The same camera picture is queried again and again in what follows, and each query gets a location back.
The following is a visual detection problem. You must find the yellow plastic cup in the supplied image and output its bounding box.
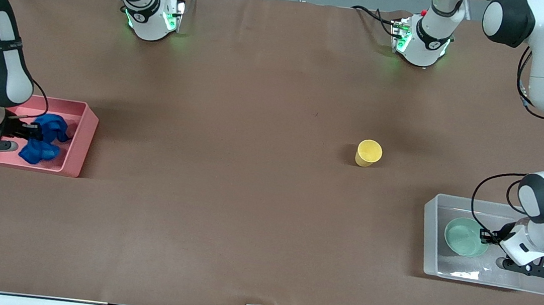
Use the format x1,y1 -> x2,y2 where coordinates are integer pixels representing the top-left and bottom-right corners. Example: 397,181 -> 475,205
354,138 -> 384,169

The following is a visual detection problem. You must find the brown table cover sheet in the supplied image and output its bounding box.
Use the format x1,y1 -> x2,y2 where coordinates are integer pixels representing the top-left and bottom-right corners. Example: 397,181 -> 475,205
0,0 -> 544,305

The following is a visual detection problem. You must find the black left base cable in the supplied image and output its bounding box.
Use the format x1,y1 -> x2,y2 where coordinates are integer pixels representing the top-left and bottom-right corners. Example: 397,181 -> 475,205
349,5 -> 400,37

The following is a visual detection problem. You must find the clear plastic storage box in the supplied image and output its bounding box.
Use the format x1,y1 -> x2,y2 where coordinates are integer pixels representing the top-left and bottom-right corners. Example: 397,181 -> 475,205
416,192 -> 544,296

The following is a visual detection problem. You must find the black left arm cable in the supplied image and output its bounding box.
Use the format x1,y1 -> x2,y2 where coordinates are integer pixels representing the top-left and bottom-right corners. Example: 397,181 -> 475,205
467,41 -> 544,247

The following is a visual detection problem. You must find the pink plastic bin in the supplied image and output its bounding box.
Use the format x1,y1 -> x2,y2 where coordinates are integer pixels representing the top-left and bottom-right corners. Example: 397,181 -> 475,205
0,91 -> 101,180

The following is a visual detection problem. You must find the blue cloth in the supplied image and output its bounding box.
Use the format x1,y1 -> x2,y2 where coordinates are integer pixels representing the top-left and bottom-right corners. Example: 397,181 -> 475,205
17,111 -> 75,169

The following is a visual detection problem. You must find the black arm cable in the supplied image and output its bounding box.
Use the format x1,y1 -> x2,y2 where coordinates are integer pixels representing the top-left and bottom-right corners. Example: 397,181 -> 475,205
7,76 -> 53,124
467,41 -> 544,247

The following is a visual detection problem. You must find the mint green bowl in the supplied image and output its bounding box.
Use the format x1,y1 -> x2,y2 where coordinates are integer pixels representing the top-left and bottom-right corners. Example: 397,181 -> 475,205
442,216 -> 493,260

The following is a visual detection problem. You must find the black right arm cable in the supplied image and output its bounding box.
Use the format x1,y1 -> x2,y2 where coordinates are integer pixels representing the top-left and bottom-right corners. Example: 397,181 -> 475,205
7,76 -> 53,124

